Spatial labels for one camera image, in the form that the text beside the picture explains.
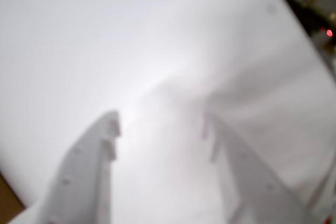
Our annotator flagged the dark controller board red light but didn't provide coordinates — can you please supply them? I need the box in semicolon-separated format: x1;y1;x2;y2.
279;0;336;51

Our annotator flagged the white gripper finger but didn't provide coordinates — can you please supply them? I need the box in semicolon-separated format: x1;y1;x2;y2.
34;110;121;224
201;107;318;224

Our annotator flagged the red black servo cable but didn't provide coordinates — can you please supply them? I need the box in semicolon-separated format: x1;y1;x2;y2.
307;166;336;224

